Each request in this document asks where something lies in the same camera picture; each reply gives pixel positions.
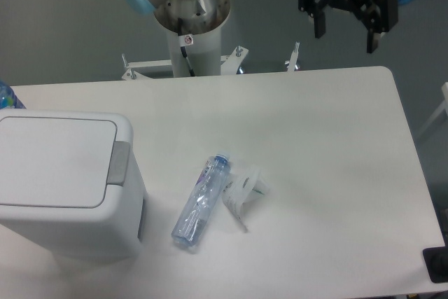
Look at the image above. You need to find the black cable on pedestal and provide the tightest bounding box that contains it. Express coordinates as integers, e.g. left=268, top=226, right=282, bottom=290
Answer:
left=176, top=18, right=196, bottom=78

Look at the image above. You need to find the crumpled white plastic wrapper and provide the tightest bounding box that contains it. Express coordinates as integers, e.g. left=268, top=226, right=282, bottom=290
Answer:
left=221, top=165, right=270, bottom=232

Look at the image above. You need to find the clear plastic water bottle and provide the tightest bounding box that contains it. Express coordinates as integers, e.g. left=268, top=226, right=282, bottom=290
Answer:
left=171, top=151, right=231, bottom=248

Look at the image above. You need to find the black clamp device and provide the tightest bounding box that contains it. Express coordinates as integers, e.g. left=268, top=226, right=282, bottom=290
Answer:
left=423, top=246, right=447, bottom=284

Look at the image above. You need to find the white plastic trash can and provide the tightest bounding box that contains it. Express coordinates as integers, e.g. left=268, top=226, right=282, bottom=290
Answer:
left=1, top=109, right=148, bottom=259

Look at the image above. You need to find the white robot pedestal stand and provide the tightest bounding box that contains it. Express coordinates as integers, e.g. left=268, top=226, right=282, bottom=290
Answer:
left=120, top=25, right=302, bottom=81

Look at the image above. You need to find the blue labelled bottle at edge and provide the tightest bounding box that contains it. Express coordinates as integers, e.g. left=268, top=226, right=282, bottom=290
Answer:
left=0, top=81, right=26, bottom=109

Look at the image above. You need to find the white frame at right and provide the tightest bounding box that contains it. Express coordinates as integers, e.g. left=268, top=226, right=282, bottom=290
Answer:
left=416, top=82, right=447, bottom=141

